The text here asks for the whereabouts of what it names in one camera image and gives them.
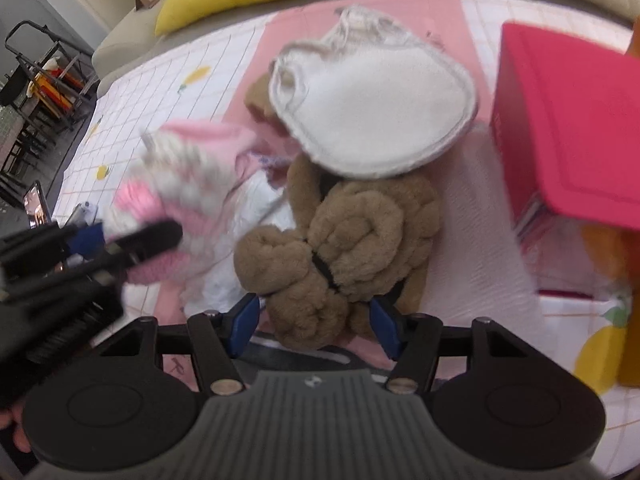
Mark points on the beige sofa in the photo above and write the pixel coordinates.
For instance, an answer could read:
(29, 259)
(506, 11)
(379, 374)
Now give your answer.
(134, 41)

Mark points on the pink white striped sock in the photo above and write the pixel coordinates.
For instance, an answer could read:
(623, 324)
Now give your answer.
(189, 171)

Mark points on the white round cloth bag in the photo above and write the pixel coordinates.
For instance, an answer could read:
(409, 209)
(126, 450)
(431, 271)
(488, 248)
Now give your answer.
(370, 99)

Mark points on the red box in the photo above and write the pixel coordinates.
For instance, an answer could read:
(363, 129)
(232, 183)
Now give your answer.
(566, 123)

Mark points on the white crinkled plastic bag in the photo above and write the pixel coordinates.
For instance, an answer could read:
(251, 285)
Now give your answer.
(257, 203)

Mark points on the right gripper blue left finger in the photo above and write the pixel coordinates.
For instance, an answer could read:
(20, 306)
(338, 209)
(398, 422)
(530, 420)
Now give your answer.
(242, 321)

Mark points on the lemon pattern pink tablecloth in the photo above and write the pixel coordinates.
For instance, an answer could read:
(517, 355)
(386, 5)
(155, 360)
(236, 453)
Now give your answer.
(550, 293)

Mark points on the brown plush toy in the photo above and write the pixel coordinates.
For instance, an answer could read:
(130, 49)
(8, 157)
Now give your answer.
(352, 240)

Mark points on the smartphone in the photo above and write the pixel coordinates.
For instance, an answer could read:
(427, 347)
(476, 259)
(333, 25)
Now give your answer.
(35, 206)

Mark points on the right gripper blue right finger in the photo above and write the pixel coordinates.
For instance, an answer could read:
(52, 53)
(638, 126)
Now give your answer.
(388, 326)

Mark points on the orange cardboard box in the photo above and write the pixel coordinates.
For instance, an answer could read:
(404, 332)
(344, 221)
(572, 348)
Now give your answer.
(616, 253)

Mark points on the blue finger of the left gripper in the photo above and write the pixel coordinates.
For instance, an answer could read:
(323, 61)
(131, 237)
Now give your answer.
(132, 251)
(87, 242)

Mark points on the black metal cart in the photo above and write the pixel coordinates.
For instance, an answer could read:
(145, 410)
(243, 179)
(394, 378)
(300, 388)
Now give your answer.
(63, 77)

